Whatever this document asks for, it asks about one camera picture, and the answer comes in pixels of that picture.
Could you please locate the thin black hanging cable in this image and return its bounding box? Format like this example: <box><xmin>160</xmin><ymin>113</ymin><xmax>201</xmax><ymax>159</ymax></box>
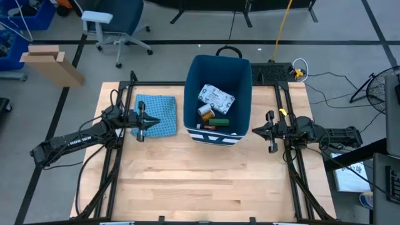
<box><xmin>229</xmin><ymin>11</ymin><xmax>236</xmax><ymax>44</ymax></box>

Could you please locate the white package blue cross print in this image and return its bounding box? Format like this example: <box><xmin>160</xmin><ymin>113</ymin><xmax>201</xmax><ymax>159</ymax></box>
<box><xmin>197</xmin><ymin>83</ymin><xmax>236</xmax><ymax>115</ymax></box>

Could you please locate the navy white striped fabric basket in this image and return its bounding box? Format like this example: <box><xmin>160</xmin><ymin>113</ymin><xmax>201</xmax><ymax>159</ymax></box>
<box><xmin>182</xmin><ymin>46</ymin><xmax>253</xmax><ymax>147</ymax></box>

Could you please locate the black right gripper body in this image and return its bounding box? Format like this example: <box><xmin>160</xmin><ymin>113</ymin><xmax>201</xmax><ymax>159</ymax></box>
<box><xmin>266</xmin><ymin>110</ymin><xmax>294</xmax><ymax>154</ymax></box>

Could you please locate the orange pill bottle white cap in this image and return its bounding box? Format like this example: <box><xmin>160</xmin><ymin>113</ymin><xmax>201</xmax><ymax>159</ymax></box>
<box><xmin>197</xmin><ymin>104</ymin><xmax>216</xmax><ymax>123</ymax></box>

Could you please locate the grey monitor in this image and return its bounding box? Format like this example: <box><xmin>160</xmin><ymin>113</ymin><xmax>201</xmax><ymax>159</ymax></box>
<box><xmin>384</xmin><ymin>73</ymin><xmax>400</xmax><ymax>157</ymax></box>

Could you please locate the black perforated floor plate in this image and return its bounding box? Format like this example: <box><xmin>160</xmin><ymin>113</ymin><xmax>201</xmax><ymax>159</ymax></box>
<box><xmin>251</xmin><ymin>62</ymin><xmax>294</xmax><ymax>84</ymax></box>

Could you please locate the dark desk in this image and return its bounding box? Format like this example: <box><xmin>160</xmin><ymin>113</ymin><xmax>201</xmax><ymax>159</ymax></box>
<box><xmin>324</xmin><ymin>137</ymin><xmax>400</xmax><ymax>225</ymax></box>

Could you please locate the blue plastic bin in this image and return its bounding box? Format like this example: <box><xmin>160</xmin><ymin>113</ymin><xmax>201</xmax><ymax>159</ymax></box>
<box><xmin>0</xmin><ymin>29</ymin><xmax>31</xmax><ymax>72</ymax></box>
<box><xmin>0</xmin><ymin>0</ymin><xmax>57</xmax><ymax>31</ymax></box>

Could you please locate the office chair with white armrest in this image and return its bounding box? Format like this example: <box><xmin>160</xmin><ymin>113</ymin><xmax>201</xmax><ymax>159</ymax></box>
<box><xmin>81</xmin><ymin>0</ymin><xmax>154</xmax><ymax>69</ymax></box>

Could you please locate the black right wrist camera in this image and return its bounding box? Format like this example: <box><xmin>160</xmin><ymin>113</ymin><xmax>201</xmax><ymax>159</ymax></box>
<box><xmin>276</xmin><ymin>124</ymin><xmax>290</xmax><ymax>138</ymax></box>

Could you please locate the black aluminium table frame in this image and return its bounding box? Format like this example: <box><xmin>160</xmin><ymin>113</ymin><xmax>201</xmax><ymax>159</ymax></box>
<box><xmin>70</xmin><ymin>70</ymin><xmax>338</xmax><ymax>225</ymax></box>

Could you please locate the black keyboard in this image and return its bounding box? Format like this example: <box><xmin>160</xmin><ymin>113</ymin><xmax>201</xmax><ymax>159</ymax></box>
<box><xmin>386</xmin><ymin>165</ymin><xmax>400</xmax><ymax>206</ymax></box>

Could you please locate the black room divider panel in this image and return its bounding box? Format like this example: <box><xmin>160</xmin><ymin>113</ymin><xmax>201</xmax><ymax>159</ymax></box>
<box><xmin>146</xmin><ymin>0</ymin><xmax>319</xmax><ymax>29</ymax></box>

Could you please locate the black floor cable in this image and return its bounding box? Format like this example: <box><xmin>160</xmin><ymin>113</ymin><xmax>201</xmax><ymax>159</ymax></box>
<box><xmin>304</xmin><ymin>71</ymin><xmax>386</xmax><ymax>110</ymax></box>

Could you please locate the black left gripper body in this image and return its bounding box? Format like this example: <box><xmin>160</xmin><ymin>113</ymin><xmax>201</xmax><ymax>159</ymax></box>
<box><xmin>124</xmin><ymin>101</ymin><xmax>146</xmax><ymax>143</ymax></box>

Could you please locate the brown cardboard box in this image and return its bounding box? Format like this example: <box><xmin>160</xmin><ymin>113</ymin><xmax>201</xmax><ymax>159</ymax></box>
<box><xmin>19</xmin><ymin>44</ymin><xmax>85</xmax><ymax>88</ymax></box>

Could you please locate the blue patterned cloth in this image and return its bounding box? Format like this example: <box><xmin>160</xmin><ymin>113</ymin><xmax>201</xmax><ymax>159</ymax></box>
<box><xmin>130</xmin><ymin>93</ymin><xmax>178</xmax><ymax>138</ymax></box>

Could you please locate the black floor fan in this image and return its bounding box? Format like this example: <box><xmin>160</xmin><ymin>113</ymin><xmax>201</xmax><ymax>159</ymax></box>
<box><xmin>349</xmin><ymin>65</ymin><xmax>400</xmax><ymax>115</ymax></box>

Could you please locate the white cable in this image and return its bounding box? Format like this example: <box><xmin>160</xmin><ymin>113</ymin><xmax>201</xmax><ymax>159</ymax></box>
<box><xmin>292</xmin><ymin>57</ymin><xmax>309</xmax><ymax>83</ymax></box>

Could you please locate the yellow cable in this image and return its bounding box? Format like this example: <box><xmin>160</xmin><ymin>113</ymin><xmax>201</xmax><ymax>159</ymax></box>
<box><xmin>270</xmin><ymin>0</ymin><xmax>294</xmax><ymax>62</ymax></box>

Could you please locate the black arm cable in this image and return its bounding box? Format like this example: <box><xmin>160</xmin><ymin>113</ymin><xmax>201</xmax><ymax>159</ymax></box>
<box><xmin>42</xmin><ymin>89</ymin><xmax>128</xmax><ymax>216</ymax></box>

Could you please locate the white printed bag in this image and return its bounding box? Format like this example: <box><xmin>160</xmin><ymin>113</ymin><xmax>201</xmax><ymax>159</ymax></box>
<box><xmin>331</xmin><ymin>152</ymin><xmax>373</xmax><ymax>193</ymax></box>

